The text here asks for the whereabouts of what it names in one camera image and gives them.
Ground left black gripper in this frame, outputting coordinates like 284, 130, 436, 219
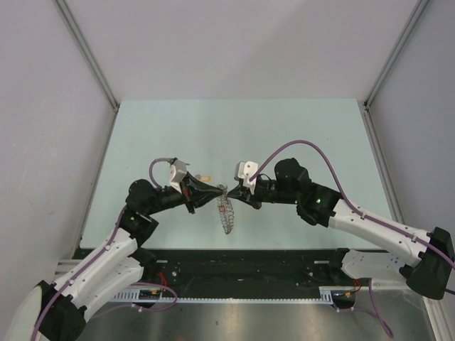
145, 170, 222, 215

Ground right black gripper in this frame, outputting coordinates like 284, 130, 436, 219
227, 178, 299, 210

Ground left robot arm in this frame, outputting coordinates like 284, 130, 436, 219
31, 173, 223, 340

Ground key with yellow tag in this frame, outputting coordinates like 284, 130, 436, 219
195, 174, 212, 182

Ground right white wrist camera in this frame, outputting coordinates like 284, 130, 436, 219
234, 161, 259, 195

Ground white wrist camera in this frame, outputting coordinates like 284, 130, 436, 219
169, 159, 188, 193
234, 161, 259, 195

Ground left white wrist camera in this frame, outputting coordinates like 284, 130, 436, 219
169, 159, 188, 193

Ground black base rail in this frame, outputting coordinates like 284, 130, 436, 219
73, 248, 415, 300

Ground grey cable duct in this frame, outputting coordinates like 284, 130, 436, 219
109, 288, 337, 305

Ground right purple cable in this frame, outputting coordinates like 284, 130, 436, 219
248, 140, 455, 338

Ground left aluminium frame post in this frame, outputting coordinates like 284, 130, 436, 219
52, 0, 119, 112

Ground aluminium frame post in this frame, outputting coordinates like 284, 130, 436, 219
363, 0, 431, 109
52, 0, 119, 112

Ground right aluminium frame post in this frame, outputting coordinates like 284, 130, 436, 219
363, 0, 431, 109

